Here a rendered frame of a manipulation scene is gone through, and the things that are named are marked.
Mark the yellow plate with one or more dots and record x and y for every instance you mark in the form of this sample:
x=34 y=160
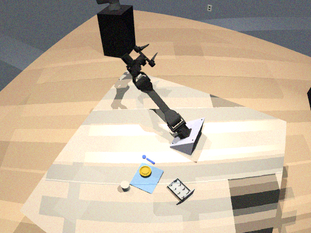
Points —
x=145 y=171

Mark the light blue mat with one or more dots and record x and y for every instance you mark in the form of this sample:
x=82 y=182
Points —
x=147 y=183

